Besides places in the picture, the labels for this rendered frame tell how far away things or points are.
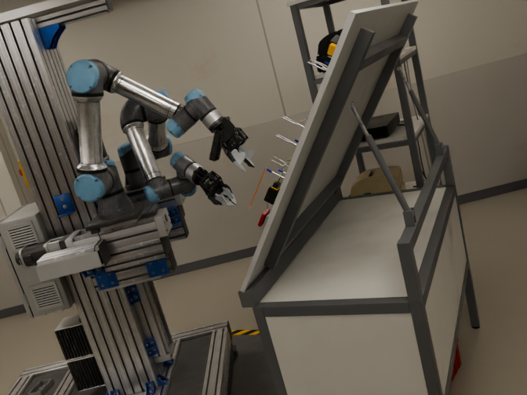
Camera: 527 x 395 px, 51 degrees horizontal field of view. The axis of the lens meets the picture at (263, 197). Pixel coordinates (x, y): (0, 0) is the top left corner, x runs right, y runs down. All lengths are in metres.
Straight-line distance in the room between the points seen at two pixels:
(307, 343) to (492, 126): 3.30
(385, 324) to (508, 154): 3.34
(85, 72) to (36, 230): 0.84
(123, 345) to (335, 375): 1.17
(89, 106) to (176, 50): 2.45
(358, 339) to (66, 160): 1.46
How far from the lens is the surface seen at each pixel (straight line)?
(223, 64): 4.54
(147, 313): 2.80
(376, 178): 3.09
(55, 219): 2.67
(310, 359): 2.05
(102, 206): 2.39
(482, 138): 4.93
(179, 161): 2.27
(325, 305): 1.91
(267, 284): 2.10
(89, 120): 2.20
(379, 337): 1.92
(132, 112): 2.45
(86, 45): 4.73
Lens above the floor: 1.66
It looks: 15 degrees down
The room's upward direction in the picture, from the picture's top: 15 degrees counter-clockwise
